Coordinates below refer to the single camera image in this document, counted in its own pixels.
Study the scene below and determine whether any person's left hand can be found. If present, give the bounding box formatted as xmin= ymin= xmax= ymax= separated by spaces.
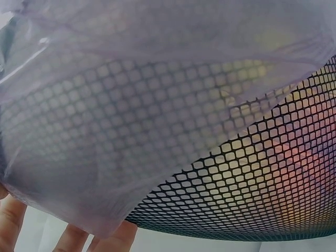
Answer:
xmin=0 ymin=181 xmax=139 ymax=252

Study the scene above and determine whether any translucent purple plastic bag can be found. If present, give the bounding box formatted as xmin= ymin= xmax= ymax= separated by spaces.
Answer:
xmin=0 ymin=0 xmax=336 ymax=240

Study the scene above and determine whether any black mesh basket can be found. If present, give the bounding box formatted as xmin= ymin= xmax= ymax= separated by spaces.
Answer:
xmin=0 ymin=55 xmax=336 ymax=242

